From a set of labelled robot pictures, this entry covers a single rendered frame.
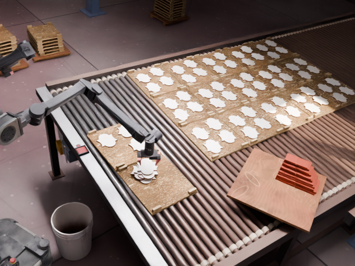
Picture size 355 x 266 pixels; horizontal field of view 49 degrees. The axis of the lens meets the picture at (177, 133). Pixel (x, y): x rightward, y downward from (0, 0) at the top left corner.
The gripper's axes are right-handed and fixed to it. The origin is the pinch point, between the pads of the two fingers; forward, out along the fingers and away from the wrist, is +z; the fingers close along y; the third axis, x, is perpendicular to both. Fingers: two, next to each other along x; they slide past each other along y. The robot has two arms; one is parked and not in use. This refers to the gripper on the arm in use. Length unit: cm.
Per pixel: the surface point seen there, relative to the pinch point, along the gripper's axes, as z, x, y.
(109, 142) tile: 12.1, -34.7, 24.6
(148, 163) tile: 8.1, -8.3, -1.1
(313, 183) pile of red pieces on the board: -2, 23, -98
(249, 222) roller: 16, 35, -59
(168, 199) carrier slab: 14.0, 16.8, -12.0
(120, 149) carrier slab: 13.3, -28.8, 17.0
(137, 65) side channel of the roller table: 11, -140, 1
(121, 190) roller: 15.5, 7.1, 16.6
